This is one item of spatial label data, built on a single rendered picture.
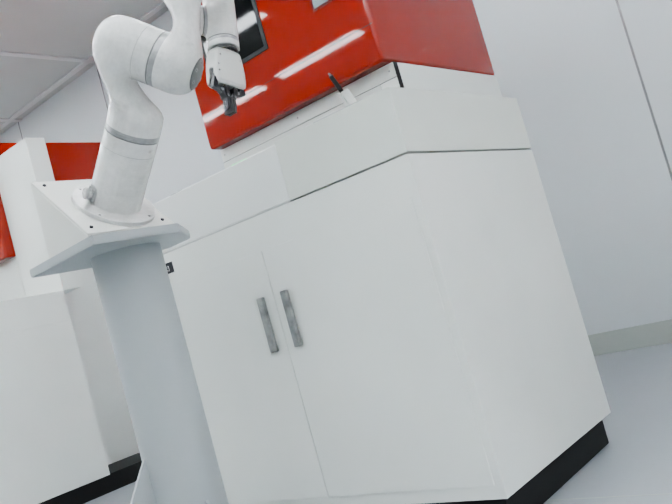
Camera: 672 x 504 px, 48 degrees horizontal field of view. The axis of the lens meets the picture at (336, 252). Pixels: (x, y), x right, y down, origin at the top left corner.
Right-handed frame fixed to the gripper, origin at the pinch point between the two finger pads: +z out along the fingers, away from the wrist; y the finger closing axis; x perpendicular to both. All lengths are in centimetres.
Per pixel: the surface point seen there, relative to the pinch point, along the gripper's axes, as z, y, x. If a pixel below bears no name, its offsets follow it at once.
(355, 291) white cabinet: 54, -7, 27
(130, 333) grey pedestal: 57, 29, -9
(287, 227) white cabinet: 35.5, -3.0, 12.0
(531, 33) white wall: -83, -193, 4
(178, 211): 21.0, 0.1, -24.6
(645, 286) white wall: 41, -220, 20
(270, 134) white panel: -19, -55, -40
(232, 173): 18.0, 0.7, -1.1
